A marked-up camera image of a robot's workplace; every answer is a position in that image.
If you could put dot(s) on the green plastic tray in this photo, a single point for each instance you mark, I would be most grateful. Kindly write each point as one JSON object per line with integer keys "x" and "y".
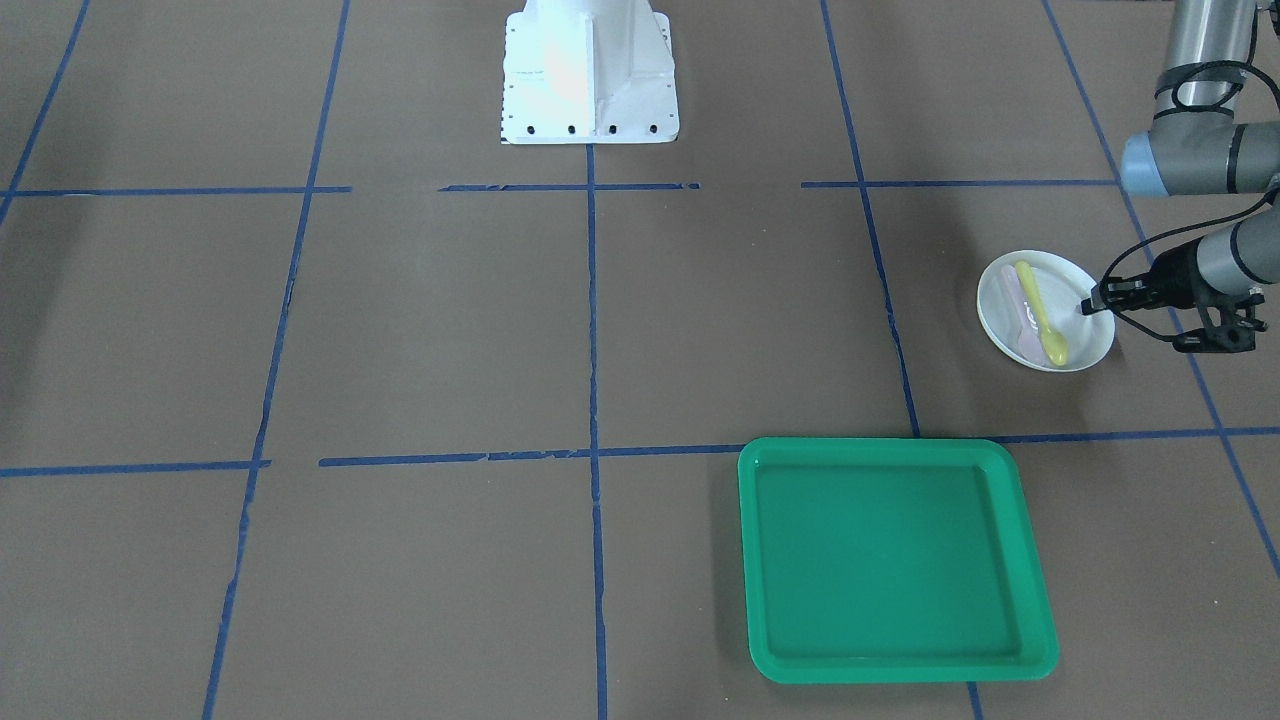
{"x": 889, "y": 560}

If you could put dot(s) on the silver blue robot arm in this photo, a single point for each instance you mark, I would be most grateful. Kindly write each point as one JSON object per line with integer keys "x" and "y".
{"x": 1195, "y": 146}

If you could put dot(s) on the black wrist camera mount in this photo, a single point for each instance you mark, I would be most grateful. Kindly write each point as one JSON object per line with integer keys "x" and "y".
{"x": 1229, "y": 323}

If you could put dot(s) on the white round plate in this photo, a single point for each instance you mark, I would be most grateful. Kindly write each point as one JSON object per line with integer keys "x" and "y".
{"x": 1063, "y": 285}

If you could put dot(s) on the brown paper table mat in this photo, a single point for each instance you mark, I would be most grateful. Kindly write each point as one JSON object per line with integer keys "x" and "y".
{"x": 319, "y": 402}

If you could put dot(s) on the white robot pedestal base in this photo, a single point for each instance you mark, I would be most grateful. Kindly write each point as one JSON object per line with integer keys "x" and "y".
{"x": 588, "y": 72}

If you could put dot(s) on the yellow plastic spoon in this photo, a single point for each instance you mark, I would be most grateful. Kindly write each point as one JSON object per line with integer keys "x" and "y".
{"x": 1054, "y": 343}

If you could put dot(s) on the pink plastic spoon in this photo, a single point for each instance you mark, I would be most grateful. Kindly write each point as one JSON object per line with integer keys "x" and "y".
{"x": 1026, "y": 339}

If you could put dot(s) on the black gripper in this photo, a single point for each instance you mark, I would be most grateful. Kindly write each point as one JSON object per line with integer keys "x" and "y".
{"x": 1172, "y": 278}

